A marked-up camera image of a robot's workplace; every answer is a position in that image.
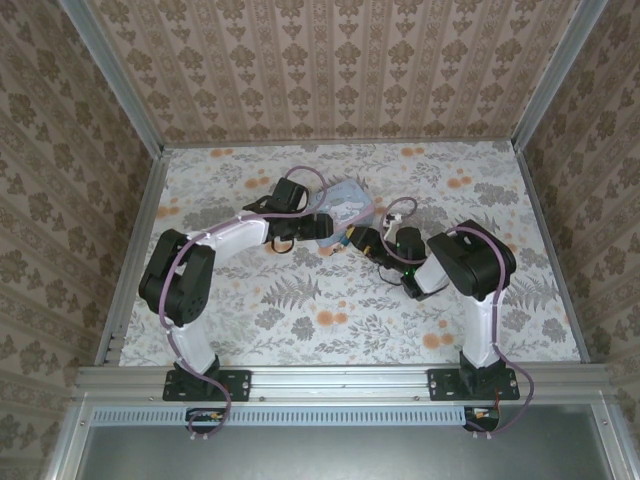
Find thin aluminium table rail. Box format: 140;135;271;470
162;139;519;150

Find grey metal panel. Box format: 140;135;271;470
47;399;621;480

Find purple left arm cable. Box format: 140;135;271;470
158;164;331;444

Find light blue cartoon pouch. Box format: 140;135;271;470
307;178;377;249

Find small connector board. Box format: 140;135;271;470
463;405;501;434
185;407;225;435

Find aluminium side rail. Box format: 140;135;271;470
97;147;171;369

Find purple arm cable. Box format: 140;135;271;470
158;164;331;444
380;196;539;441

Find aluminium frame post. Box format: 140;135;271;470
512;0;604;151
62;0;166;154

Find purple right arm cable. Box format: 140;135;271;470
380;196;539;441

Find aluminium frame beam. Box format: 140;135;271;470
74;363;614;401

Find floral tablecloth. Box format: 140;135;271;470
122;142;584;366

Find grey slotted cable duct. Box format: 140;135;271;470
92;405;501;427

